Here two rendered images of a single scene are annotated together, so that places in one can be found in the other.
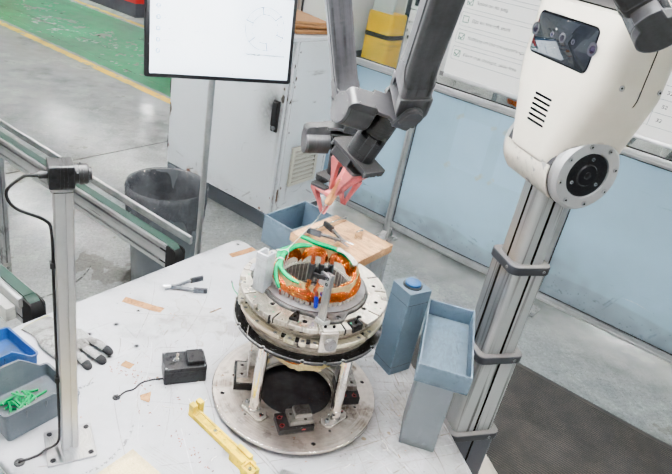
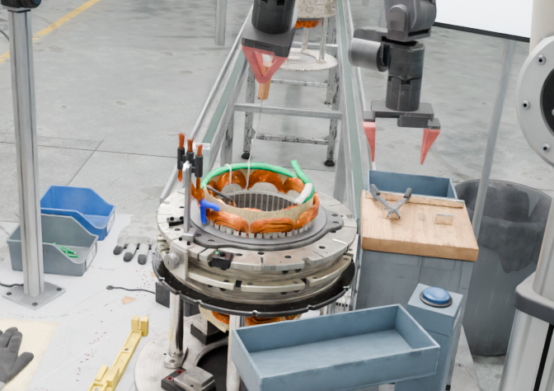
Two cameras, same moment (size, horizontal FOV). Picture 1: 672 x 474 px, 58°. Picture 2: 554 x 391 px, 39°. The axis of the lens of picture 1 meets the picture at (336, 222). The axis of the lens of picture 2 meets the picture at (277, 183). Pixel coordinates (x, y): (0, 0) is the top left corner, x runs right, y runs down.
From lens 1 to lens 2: 1.13 m
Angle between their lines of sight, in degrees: 53
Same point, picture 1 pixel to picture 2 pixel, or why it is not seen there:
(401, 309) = not seen: hidden behind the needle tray
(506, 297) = (510, 353)
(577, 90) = not seen: outside the picture
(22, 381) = (72, 241)
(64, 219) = (16, 40)
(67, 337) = (23, 166)
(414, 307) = not seen: hidden behind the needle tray
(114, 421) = (82, 299)
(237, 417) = (154, 351)
